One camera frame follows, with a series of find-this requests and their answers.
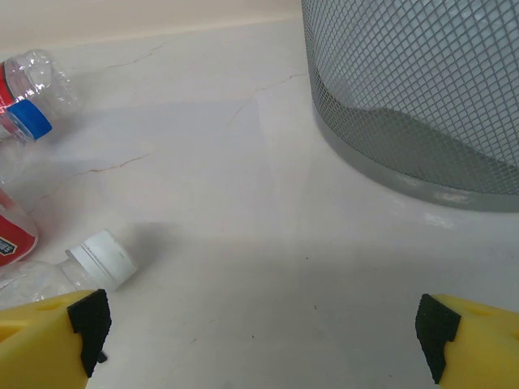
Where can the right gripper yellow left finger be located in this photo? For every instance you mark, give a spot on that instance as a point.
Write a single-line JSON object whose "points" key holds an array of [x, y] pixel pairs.
{"points": [[36, 344]]}

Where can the clear bottle with white cap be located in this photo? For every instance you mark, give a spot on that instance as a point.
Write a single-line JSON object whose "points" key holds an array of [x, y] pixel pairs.
{"points": [[101, 259]]}

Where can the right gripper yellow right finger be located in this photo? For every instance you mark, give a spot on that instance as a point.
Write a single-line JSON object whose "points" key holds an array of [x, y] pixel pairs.
{"points": [[486, 348]]}

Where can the large clear bottle red cap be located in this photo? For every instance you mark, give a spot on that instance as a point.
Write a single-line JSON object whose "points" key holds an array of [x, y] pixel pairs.
{"points": [[44, 77]]}

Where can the clear bin of plastic bottles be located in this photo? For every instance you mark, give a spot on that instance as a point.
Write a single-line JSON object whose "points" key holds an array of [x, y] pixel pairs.
{"points": [[405, 81]]}

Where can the clear bottle with red label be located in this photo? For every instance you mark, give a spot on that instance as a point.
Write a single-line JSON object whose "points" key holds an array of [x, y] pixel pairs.
{"points": [[16, 239]]}

